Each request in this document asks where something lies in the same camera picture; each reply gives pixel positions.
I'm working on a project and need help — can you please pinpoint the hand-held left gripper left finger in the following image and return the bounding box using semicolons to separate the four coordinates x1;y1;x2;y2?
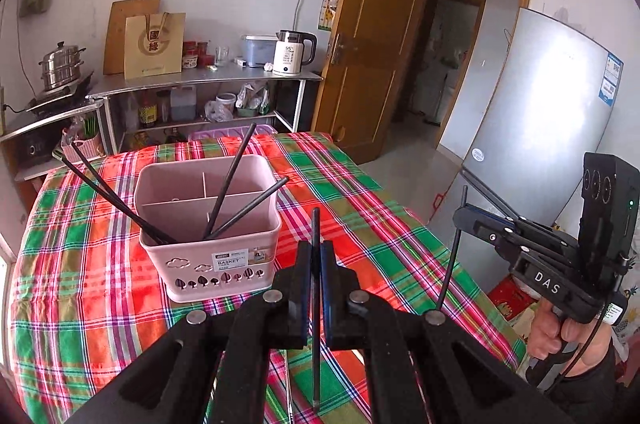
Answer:
65;240;313;424

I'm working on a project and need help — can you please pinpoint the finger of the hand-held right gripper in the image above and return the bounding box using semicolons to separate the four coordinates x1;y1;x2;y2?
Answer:
452;205;531;262
459;168;581;250

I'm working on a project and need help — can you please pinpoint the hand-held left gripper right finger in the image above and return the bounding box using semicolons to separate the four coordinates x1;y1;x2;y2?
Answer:
320;240;571;424

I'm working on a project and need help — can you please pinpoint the black chopstick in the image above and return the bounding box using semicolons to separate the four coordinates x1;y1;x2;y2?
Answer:
310;206;323;414
436;185;469;314

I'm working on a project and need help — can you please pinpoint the pale chopstick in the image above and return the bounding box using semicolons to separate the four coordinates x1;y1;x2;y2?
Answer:
284;349;297;424

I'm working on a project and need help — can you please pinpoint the bunch of chopsticks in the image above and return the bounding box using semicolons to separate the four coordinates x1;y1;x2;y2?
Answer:
70;122;291;245

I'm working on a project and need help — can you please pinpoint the pink utensil basket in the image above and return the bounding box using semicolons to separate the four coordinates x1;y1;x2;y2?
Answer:
132;154;283;304

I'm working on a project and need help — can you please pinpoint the person's right forearm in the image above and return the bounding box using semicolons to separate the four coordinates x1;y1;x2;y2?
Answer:
547;344;628;415

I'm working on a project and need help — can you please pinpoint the person's right hand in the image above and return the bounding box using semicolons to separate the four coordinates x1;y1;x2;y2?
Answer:
529;299;608;377

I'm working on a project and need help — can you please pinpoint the red box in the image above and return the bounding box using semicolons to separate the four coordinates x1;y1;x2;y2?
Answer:
487;276;538;320

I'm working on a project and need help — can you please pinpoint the silver refrigerator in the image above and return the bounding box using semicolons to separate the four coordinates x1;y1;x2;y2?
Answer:
429;6;627;265

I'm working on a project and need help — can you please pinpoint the purple plastic basket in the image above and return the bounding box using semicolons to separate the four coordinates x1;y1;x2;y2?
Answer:
189;127;277;144

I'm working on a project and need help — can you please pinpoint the plaid tablecloth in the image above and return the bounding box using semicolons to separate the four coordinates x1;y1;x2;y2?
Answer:
10;131;526;424

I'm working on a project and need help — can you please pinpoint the clear plastic bag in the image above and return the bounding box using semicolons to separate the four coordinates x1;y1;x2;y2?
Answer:
235;81;275;117

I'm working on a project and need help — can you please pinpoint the wooden door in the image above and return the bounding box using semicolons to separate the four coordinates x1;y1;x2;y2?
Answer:
311;0;435;165

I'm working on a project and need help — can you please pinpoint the translucent plastic jug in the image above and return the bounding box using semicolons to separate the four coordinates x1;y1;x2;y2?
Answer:
170;85;197;122

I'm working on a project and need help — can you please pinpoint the white electric kettle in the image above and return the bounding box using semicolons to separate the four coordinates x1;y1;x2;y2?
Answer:
272;30;318;76

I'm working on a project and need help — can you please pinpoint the soy sauce bottle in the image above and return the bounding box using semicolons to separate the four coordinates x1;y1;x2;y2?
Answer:
139;91;158;128

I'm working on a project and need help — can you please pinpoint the stainless steel shelf table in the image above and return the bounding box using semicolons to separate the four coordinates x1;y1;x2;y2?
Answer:
87;69;325;155

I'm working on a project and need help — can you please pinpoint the blue grey plastic container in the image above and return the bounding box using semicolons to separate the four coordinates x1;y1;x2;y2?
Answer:
241;35;278;67

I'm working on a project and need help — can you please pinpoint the small pink basket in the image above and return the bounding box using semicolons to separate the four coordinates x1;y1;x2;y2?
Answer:
61;131;104;161

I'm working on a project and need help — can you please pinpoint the tan paper gift bag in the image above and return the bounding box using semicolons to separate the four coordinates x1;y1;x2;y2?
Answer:
124;12;187;80

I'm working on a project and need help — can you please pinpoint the low metal-edged side counter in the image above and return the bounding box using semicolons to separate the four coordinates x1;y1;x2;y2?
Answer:
0;96;108;185

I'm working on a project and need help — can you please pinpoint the black induction cooker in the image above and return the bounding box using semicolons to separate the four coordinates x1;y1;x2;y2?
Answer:
25;71;96;112

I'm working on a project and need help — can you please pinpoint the wooden cutting board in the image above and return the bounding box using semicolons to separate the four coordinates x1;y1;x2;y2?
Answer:
103;0;162;76

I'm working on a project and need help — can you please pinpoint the stainless steel steamer pot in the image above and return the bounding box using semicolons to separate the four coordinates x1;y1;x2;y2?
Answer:
39;41;87;92

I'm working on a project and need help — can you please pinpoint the metal door handle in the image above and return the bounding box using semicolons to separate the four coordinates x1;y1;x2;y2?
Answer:
330;33;351;66

